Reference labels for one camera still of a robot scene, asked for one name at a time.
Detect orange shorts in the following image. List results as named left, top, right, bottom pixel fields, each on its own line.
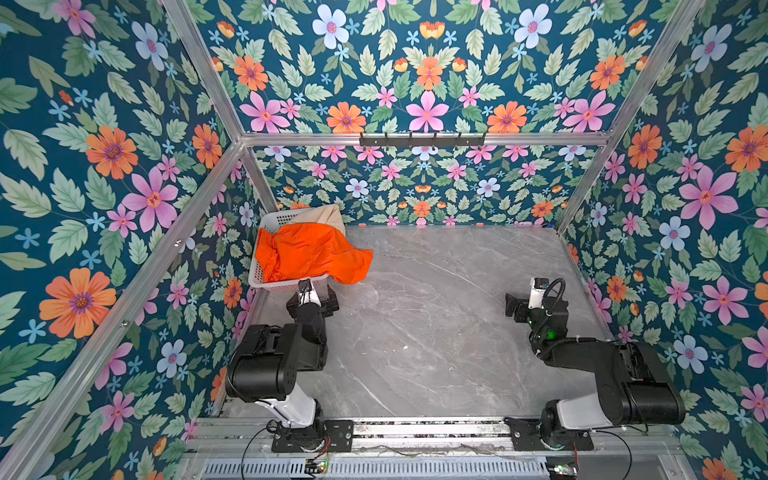
left=254, top=223, right=374, bottom=285

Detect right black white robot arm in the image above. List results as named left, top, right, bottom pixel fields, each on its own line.
left=504, top=294, right=686, bottom=451

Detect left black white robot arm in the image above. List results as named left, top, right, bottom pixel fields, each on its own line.
left=224, top=281, right=339, bottom=442

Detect beige shorts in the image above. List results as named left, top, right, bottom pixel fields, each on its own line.
left=290, top=204, right=346, bottom=235

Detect white plastic laundry basket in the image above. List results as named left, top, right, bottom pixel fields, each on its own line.
left=248, top=210, right=341, bottom=292

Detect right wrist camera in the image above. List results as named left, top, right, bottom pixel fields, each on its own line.
left=528, top=277, right=550, bottom=309

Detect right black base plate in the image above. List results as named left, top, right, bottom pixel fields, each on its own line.
left=503, top=417, right=594, bottom=452

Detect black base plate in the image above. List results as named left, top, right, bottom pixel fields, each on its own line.
left=503, top=417, right=594, bottom=452
left=271, top=420, right=355, bottom=454

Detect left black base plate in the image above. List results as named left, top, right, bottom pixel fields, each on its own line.
left=271, top=420, right=355, bottom=454

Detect white ventilated cable duct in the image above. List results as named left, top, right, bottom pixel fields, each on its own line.
left=200, top=457, right=550, bottom=479

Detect black hook rail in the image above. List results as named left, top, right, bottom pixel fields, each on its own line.
left=358, top=132, right=486, bottom=148

